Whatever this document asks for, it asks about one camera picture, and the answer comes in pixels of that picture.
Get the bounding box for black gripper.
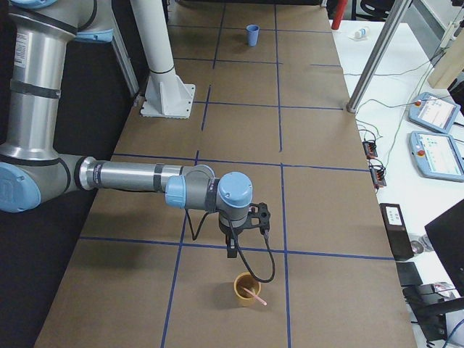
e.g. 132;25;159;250
218;213;251;258

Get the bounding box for pink chopstick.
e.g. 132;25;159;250
242;287;268;306

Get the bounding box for blue cup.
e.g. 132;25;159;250
246;24;260;47

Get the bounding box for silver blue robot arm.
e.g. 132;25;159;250
1;1;253;257

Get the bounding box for yellow cup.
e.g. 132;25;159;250
233;272;262;307

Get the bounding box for lower red black connector box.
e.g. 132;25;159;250
369;165;386;189

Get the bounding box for red black connector box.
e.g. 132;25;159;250
369;165;386;189
362;141;378;160

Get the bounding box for black power box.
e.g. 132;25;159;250
379;203;414;261

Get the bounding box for upper red black connector box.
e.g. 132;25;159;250
362;141;378;160

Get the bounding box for black monitor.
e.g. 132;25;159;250
425;207;463;296

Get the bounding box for lower teach pendant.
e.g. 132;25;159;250
408;131;463;182

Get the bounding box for teach pendant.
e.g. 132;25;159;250
408;131;463;182
408;92;461;134

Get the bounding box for upper teach pendant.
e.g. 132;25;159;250
408;92;461;134

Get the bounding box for red cylinder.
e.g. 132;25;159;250
331;0;348;30

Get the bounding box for wooden board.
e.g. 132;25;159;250
431;0;464;90

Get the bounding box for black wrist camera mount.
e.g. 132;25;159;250
249;202;270;235

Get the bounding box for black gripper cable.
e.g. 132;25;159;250
184;208;276;283

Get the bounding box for white camera pole with base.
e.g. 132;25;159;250
131;0;196;119

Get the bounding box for aluminium frame post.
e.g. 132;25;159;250
347;0;412;114

